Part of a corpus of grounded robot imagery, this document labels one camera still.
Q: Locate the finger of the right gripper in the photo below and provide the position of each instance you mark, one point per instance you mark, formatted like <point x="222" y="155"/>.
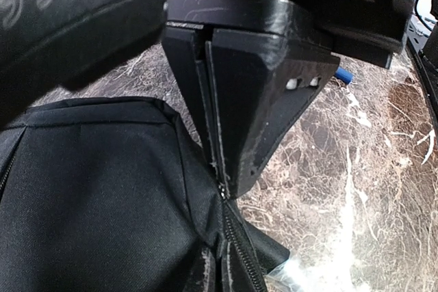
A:
<point x="266" y="63"/>
<point x="185" y="51"/>

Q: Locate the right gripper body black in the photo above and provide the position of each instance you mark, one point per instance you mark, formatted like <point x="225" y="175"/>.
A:
<point x="368" y="30"/>

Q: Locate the black student bag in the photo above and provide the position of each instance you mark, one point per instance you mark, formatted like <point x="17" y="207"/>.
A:
<point x="112" y="194"/>

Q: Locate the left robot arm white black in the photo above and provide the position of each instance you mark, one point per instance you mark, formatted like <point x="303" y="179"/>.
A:
<point x="47" y="43"/>

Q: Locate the blue capped white pen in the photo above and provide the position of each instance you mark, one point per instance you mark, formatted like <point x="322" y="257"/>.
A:
<point x="344" y="75"/>

